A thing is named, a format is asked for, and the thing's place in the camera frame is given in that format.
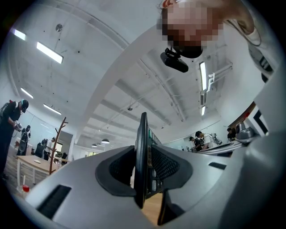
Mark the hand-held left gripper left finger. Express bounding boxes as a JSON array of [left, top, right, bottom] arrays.
[[24, 144, 157, 229]]

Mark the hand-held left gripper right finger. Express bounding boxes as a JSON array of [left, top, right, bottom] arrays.
[[151, 144, 245, 229]]

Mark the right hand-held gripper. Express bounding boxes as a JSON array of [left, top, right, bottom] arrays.
[[197, 64, 286, 157]]

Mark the black calculator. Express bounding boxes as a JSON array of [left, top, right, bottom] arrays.
[[135, 111, 166, 210]]

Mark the wooden table with white legs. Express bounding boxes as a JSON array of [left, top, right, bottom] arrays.
[[16, 155, 59, 187]]

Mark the brown wooden coat rack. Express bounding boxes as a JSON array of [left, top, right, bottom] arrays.
[[49, 116, 69, 175]]

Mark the white ceiling pipe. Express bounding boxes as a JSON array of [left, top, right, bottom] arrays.
[[206, 63, 233, 93]]

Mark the person's beige shirt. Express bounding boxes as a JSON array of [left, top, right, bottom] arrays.
[[223, 19, 281, 84]]

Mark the person's head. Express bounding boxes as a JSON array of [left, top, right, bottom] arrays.
[[157, 0, 256, 49]]

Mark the black head camera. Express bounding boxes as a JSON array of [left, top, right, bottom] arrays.
[[160, 46, 204, 74]]

